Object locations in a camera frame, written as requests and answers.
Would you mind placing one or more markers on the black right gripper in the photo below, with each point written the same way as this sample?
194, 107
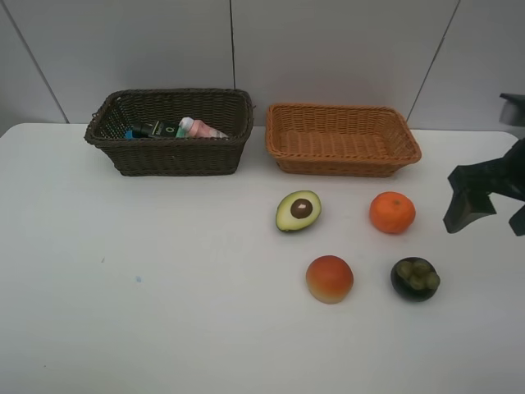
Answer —
473, 183

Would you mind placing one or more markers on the orange mandarin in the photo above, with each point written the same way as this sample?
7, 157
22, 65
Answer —
392, 212

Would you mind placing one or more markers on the dark purple mangosteen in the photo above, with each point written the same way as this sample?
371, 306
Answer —
414, 279

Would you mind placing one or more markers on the red yellow peach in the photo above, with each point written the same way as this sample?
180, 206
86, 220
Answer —
329, 279

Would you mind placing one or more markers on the avocado half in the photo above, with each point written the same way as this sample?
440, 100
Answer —
298, 210

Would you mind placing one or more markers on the pink small bottle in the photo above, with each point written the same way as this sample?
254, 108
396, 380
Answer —
191, 128

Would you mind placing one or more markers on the dark green pump bottle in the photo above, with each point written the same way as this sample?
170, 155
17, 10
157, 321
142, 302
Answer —
158, 129

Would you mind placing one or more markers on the orange wicker basket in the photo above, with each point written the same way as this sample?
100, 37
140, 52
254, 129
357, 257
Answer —
331, 140

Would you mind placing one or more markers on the dark brown wicker basket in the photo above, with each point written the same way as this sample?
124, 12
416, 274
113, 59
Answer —
228, 110

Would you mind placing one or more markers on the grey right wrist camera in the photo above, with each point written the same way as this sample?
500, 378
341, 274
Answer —
513, 111

